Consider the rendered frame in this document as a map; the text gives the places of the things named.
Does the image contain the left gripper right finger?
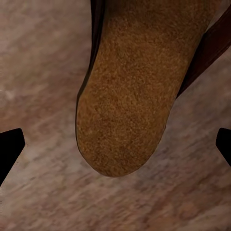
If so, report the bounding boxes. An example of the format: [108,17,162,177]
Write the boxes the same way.
[216,128,231,166]

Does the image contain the sandal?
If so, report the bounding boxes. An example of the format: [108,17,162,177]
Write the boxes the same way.
[75,0,231,178]

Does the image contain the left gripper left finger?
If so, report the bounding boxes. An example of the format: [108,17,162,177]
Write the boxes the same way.
[0,128,25,186]

